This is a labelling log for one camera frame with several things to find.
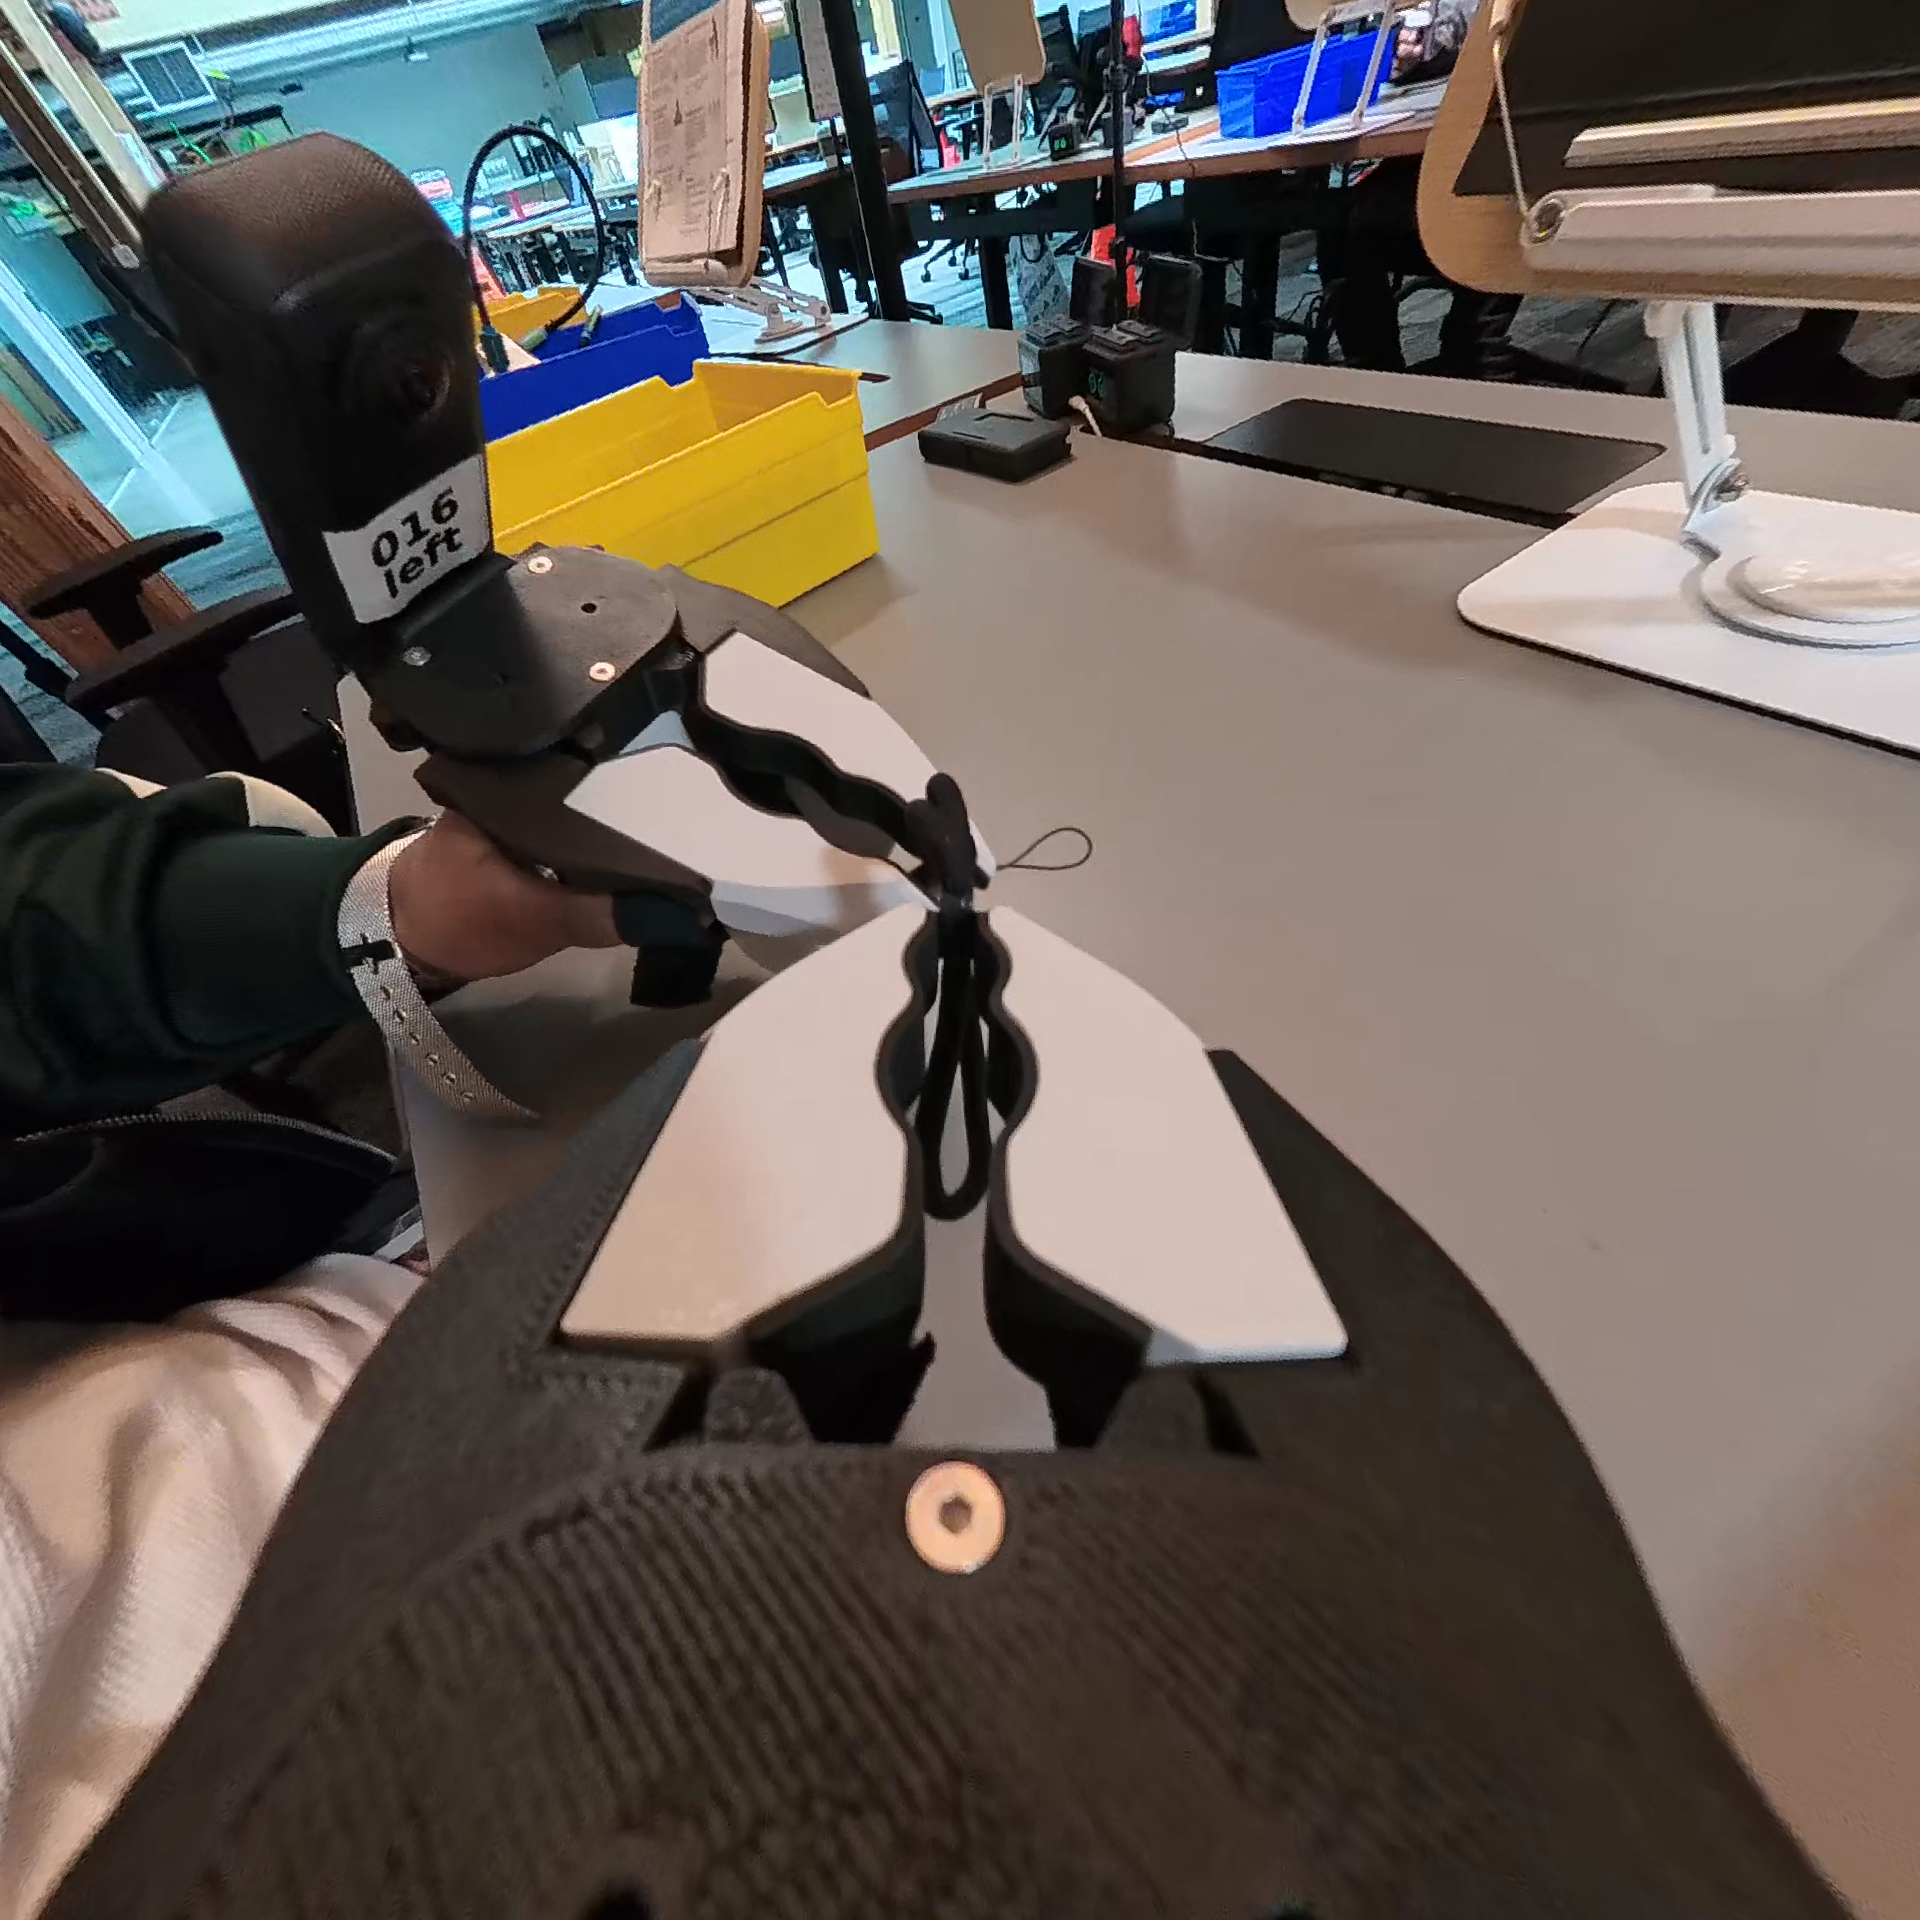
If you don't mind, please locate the black lanyard strap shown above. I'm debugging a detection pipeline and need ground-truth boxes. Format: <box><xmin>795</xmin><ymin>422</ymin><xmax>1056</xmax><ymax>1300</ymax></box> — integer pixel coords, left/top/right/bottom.
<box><xmin>897</xmin><ymin>771</ymin><xmax>1097</xmax><ymax>1221</ymax></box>

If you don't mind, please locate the person's left hand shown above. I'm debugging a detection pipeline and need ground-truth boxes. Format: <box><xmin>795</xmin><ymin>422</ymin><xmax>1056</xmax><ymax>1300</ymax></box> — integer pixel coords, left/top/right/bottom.
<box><xmin>389</xmin><ymin>820</ymin><xmax>635</xmax><ymax>994</ymax></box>

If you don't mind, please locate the black rectangular case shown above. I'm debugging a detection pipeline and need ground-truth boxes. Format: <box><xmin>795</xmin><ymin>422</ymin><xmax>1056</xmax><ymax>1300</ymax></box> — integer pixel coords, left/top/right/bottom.
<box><xmin>918</xmin><ymin>409</ymin><xmax>1077</xmax><ymax>486</ymax></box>

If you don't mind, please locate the person's left forearm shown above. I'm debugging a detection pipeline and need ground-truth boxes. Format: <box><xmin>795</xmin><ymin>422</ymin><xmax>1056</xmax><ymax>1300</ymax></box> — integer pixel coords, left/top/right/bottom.
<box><xmin>0</xmin><ymin>762</ymin><xmax>437</xmax><ymax>1142</ymax></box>

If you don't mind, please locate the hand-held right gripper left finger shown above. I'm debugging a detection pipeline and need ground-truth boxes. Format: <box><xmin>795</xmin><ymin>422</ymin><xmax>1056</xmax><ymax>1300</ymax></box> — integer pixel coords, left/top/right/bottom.
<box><xmin>559</xmin><ymin>902</ymin><xmax>962</xmax><ymax>1362</ymax></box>

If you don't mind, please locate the blue plastic bin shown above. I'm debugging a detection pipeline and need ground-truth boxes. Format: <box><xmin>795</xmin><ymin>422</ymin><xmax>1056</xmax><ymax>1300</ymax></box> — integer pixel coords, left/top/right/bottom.
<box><xmin>476</xmin><ymin>290</ymin><xmax>712</xmax><ymax>444</ymax></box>
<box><xmin>1216</xmin><ymin>24</ymin><xmax>1421</xmax><ymax>140</ymax></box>

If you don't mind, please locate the wooden office desk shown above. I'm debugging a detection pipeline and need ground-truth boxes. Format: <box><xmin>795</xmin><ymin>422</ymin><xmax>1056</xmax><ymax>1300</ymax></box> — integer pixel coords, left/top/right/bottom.
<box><xmin>884</xmin><ymin>69</ymin><xmax>1450</xmax><ymax>325</ymax></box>

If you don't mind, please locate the black battery charger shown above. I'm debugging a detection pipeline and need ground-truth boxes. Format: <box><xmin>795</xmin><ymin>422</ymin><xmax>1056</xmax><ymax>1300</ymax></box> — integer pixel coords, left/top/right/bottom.
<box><xmin>1084</xmin><ymin>321</ymin><xmax>1182</xmax><ymax>438</ymax></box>
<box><xmin>1018</xmin><ymin>325</ymin><xmax>1111</xmax><ymax>424</ymax></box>

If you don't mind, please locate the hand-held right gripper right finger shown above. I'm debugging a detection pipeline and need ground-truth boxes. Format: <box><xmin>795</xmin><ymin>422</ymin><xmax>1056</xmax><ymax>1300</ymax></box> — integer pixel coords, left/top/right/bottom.
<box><xmin>974</xmin><ymin>904</ymin><xmax>1348</xmax><ymax>1371</ymax></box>

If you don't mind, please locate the brown cardboard clipboard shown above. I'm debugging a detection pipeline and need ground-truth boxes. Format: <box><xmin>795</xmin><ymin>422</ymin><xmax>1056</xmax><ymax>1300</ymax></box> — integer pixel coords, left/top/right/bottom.
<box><xmin>638</xmin><ymin>0</ymin><xmax>774</xmax><ymax>287</ymax></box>

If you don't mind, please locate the black gooseneck cable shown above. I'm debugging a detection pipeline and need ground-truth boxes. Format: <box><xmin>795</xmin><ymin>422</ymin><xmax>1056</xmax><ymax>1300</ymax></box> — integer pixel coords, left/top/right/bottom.
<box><xmin>461</xmin><ymin>129</ymin><xmax>610</xmax><ymax>377</ymax></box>

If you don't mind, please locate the white clipboard stand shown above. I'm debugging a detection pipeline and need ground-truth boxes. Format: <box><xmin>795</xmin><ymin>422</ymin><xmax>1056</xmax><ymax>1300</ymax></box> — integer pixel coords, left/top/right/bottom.
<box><xmin>694</xmin><ymin>274</ymin><xmax>833</xmax><ymax>344</ymax></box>

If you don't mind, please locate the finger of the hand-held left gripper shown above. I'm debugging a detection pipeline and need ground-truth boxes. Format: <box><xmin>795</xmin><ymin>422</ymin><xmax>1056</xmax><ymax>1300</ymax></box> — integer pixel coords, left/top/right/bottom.
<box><xmin>688</xmin><ymin>631</ymin><xmax>996</xmax><ymax>891</ymax></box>
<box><xmin>570</xmin><ymin>726</ymin><xmax>946</xmax><ymax>936</ymax></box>

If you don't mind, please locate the black office chair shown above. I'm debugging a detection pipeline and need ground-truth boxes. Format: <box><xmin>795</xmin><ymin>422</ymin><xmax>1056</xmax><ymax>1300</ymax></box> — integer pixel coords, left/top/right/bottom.
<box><xmin>22</xmin><ymin>527</ymin><xmax>364</xmax><ymax>832</ymax></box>

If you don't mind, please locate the black pole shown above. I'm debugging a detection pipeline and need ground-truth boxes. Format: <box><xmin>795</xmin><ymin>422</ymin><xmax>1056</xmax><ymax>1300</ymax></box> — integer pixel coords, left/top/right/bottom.
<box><xmin>816</xmin><ymin>0</ymin><xmax>921</xmax><ymax>325</ymax></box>

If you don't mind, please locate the black flat pad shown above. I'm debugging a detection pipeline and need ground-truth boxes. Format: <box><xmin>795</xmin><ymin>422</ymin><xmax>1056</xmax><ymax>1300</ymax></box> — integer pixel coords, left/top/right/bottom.
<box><xmin>1199</xmin><ymin>398</ymin><xmax>1670</xmax><ymax>530</ymax></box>

